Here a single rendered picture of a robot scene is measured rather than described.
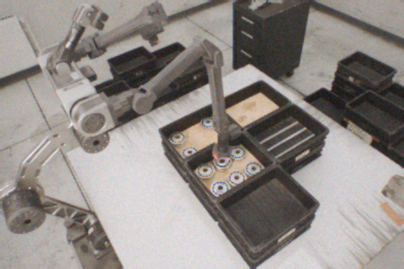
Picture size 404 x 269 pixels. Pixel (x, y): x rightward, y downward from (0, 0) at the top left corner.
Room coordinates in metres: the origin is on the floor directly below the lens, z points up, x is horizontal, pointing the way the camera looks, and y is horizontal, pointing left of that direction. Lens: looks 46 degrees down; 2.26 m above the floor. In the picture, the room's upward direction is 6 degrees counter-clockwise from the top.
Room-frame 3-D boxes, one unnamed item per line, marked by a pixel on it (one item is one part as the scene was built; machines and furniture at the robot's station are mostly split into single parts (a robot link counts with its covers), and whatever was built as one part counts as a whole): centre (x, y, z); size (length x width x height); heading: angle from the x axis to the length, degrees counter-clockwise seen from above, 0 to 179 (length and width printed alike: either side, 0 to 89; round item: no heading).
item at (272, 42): (2.96, -0.81, 0.45); 0.60 x 0.45 x 0.90; 120
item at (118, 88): (2.11, 0.73, 0.37); 0.40 x 0.30 x 0.45; 120
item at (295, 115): (1.23, -0.49, 0.87); 0.40 x 0.30 x 0.11; 119
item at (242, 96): (1.50, -0.35, 0.87); 0.40 x 0.30 x 0.11; 119
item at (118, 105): (0.97, 0.32, 1.45); 0.09 x 0.08 x 0.12; 30
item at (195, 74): (2.52, 0.04, 0.37); 0.40 x 0.30 x 0.45; 120
